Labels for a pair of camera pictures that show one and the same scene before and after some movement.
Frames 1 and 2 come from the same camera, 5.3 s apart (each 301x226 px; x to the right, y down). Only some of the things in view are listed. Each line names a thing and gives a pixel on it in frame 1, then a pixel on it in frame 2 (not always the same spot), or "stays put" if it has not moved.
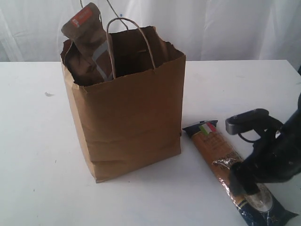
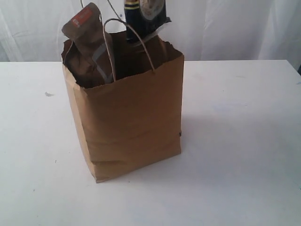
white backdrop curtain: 205,30 stays put
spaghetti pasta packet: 262,208 -> 143,17
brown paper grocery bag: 134,120 stays put
